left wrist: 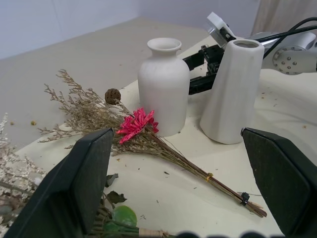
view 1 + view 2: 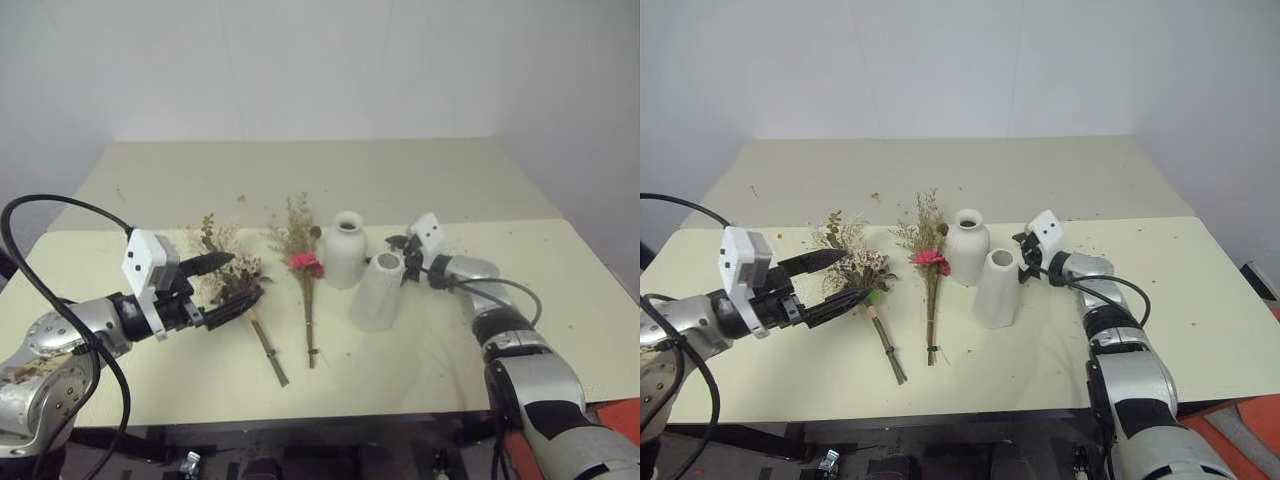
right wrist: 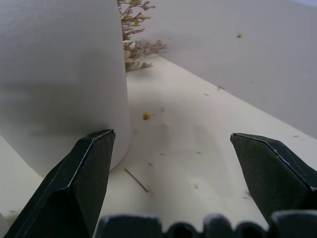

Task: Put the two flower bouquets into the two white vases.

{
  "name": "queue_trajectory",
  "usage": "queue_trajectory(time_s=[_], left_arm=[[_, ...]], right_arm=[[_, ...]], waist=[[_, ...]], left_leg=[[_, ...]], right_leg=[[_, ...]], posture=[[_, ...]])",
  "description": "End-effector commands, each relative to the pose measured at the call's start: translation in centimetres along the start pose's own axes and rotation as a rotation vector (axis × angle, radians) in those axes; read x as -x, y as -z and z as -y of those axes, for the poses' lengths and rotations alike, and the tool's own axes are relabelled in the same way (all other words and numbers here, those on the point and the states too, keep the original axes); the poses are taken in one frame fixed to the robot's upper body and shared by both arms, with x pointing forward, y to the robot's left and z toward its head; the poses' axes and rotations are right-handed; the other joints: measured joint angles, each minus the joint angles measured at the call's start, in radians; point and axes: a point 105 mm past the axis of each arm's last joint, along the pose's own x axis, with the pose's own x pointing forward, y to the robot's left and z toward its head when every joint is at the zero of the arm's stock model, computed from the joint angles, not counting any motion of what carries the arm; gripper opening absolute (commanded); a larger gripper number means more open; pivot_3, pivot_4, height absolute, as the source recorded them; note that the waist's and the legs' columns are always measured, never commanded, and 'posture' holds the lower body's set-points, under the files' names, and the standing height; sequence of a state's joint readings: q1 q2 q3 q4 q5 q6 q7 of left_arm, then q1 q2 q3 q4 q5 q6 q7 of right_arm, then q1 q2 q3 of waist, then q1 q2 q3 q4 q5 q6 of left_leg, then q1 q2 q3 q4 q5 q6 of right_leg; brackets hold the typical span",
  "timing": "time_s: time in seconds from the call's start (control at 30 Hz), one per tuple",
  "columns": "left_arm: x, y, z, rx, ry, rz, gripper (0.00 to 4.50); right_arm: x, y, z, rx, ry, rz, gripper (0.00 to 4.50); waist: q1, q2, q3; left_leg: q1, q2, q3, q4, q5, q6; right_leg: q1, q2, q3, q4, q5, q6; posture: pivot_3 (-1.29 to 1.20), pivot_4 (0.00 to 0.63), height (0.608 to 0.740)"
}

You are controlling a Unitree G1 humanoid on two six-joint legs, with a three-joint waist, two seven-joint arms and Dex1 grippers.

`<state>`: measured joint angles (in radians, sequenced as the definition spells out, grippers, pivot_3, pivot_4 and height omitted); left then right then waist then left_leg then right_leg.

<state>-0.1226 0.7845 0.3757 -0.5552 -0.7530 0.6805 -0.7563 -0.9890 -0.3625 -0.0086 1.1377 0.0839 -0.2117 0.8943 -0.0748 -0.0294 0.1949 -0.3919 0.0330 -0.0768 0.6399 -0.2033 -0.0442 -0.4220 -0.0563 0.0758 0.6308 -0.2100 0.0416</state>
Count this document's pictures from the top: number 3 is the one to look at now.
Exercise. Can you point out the thin dry stem piece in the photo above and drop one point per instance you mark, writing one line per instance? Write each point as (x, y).
(137, 180)

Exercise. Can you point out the white ceramic vase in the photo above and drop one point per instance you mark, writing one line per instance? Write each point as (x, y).
(62, 81)

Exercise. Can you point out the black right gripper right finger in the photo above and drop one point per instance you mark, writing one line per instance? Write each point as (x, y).
(267, 178)

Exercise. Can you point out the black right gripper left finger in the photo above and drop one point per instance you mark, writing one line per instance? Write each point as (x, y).
(71, 188)

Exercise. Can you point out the dried beige flower bunch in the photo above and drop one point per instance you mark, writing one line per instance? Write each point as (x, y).
(135, 42)

